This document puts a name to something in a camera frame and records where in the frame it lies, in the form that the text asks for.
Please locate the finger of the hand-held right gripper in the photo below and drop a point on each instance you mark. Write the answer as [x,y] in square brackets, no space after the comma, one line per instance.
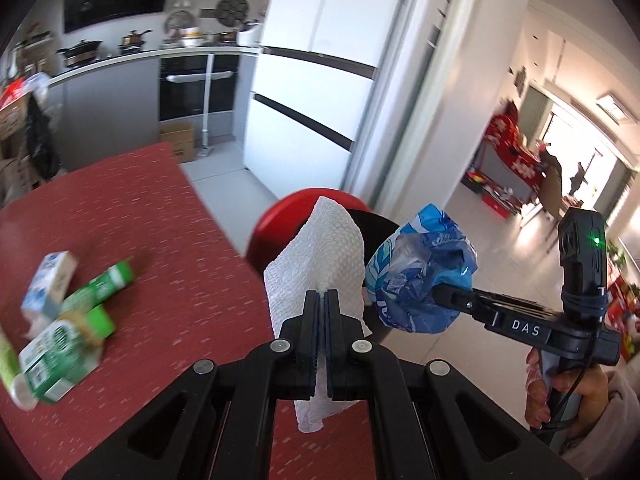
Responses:
[462,302]

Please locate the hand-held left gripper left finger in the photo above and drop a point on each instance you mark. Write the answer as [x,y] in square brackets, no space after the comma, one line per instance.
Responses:
[310,355]

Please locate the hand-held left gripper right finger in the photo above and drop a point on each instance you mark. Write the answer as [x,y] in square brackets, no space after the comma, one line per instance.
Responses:
[336,355]

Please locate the blue plastic bag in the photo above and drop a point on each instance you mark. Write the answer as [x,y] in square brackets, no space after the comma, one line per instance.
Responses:
[410,290]

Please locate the white paper towel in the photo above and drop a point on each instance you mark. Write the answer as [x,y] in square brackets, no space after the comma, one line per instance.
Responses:
[320,255]

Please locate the black round bin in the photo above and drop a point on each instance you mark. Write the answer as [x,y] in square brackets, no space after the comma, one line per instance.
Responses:
[375,227]

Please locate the person's right forearm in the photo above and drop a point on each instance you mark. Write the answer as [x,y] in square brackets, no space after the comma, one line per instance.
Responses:
[615,425]

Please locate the person's right hand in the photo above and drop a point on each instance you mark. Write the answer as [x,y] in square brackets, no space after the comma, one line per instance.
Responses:
[537,395]

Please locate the red round stool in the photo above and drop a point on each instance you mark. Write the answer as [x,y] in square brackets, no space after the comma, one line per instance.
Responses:
[280,225]

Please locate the brown wooden chair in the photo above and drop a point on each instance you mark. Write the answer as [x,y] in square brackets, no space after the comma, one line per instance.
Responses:
[552,185]

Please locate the red printed cloth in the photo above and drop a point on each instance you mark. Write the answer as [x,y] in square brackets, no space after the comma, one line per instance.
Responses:
[512,145]

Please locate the long green box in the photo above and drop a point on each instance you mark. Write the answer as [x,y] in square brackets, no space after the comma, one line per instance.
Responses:
[107,280]

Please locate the cardboard box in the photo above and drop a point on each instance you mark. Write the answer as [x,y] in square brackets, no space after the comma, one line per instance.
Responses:
[177,142]

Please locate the green white soap pack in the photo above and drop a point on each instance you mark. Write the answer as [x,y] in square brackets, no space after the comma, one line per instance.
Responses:
[55,360]

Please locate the white refrigerator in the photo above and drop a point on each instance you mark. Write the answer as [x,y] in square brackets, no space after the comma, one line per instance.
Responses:
[310,85]

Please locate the blue white carton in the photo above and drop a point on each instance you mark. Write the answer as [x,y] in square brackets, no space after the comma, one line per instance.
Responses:
[47,285]

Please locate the black built-in oven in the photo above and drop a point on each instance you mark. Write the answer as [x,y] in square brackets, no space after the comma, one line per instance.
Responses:
[195,95]

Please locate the light green packet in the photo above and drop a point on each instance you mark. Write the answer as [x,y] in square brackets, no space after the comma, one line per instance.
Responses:
[7,360]

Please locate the grey lower cabinets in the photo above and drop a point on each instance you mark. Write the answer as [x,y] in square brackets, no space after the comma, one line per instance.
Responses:
[105,110]

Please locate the white rice cooker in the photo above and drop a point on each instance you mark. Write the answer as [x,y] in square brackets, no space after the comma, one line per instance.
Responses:
[248,32]

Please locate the small lidded pot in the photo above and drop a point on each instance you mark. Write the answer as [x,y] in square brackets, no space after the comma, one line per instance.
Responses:
[228,36]

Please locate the stack of bowls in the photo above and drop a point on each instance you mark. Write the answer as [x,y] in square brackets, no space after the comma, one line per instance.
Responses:
[190,40]

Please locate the black plastic bag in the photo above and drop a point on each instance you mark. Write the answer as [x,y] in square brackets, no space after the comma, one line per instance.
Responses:
[42,140]

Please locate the dark round hanging tray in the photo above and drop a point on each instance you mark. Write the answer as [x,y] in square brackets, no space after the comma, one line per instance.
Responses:
[232,9]

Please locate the grey round plate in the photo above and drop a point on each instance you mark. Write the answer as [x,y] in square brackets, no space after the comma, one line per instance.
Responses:
[178,21]

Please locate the steel cooking pot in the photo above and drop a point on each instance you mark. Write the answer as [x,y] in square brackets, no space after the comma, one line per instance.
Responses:
[134,40]

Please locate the wooden storage rack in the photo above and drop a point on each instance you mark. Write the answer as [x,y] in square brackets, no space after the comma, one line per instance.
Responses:
[12,125]

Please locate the black wok with lid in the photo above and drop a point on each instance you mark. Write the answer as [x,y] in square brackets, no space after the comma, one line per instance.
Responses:
[80,52]

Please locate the white plastic bag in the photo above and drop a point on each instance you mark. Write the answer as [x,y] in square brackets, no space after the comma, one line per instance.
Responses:
[37,85]

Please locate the red basket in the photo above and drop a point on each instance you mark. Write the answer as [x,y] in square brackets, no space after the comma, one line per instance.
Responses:
[11,91]

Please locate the black range hood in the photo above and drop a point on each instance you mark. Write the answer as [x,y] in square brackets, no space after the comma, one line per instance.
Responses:
[120,0]

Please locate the countertop spice shelf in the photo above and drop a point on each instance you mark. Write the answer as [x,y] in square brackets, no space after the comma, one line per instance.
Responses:
[35,40]

